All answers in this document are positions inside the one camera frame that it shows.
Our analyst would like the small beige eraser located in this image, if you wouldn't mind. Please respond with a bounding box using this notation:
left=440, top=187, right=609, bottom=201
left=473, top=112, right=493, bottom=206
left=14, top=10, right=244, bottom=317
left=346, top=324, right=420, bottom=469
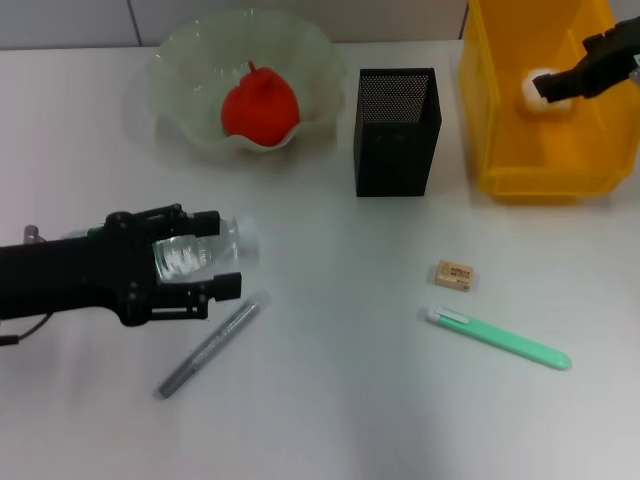
left=430, top=259, right=475, bottom=290

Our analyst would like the clear plastic water bottle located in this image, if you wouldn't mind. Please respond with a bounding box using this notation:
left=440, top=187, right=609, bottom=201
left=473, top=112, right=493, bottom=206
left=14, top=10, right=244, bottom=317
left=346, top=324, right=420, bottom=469
left=59, top=215, right=262, bottom=281

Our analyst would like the grey marker pen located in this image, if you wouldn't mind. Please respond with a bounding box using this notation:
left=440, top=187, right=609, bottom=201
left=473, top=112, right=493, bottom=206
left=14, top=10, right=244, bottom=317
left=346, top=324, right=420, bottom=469
left=158, top=290, right=274, bottom=400

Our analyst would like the orange-red toy fruit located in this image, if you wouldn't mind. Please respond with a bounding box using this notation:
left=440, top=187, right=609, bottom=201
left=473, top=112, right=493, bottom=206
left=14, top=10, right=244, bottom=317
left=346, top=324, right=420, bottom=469
left=221, top=60, right=301, bottom=147

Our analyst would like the mint green pen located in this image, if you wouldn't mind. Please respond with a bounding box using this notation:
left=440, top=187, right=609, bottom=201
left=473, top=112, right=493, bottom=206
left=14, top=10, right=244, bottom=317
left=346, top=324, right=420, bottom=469
left=418, top=305, right=572, bottom=371

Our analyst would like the pale green wavy fruit bowl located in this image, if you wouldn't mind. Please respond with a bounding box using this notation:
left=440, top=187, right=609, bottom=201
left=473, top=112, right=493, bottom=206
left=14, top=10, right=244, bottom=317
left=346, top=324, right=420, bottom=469
left=124, top=9, right=349, bottom=155

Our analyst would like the yellow plastic bin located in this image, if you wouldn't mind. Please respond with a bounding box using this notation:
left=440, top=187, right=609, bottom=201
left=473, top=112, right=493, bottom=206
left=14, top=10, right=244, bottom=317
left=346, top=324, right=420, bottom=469
left=459, top=0, right=634, bottom=205

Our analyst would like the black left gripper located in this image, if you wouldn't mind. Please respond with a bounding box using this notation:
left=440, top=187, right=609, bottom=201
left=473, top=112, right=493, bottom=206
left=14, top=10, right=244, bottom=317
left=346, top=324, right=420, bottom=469
left=0, top=203, right=222, bottom=329

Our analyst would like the black mesh pen holder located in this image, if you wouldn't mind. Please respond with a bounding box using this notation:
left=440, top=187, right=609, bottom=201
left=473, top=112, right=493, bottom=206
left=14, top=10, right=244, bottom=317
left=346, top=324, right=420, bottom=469
left=353, top=67, right=444, bottom=198

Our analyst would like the white paper ball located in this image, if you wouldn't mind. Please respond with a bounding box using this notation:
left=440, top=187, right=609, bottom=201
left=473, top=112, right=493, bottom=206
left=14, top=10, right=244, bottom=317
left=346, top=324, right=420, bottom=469
left=519, top=67, right=574, bottom=114

